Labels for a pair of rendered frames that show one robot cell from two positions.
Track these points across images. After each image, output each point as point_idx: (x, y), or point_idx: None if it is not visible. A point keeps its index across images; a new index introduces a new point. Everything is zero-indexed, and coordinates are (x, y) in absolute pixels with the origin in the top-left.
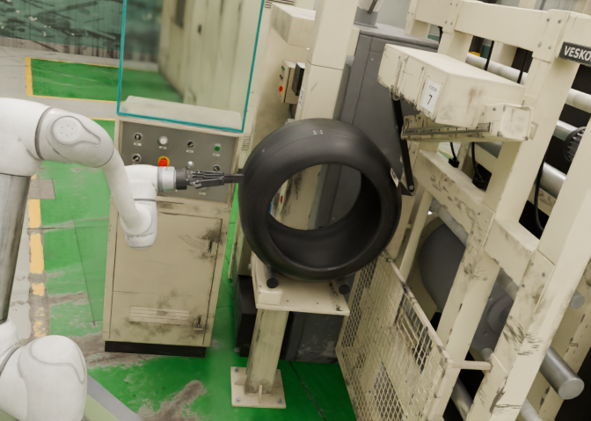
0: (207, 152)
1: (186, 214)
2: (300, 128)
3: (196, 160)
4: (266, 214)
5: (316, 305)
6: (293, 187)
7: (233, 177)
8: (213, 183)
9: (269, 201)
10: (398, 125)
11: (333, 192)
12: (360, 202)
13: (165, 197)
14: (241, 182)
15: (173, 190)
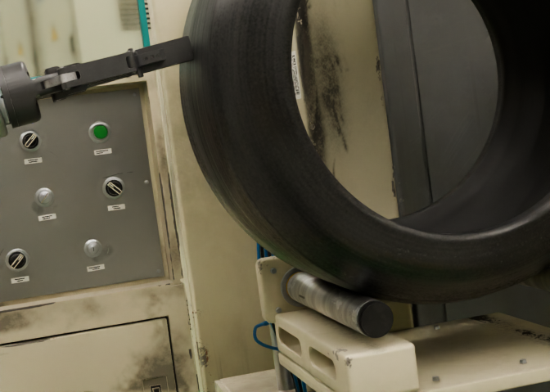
0: (79, 150)
1: (69, 334)
2: None
3: (56, 180)
4: (290, 87)
5: (522, 366)
6: (326, 119)
7: (162, 47)
8: (110, 66)
9: (286, 47)
10: None
11: (422, 166)
12: (511, 90)
13: (2, 307)
14: (188, 58)
15: (2, 121)
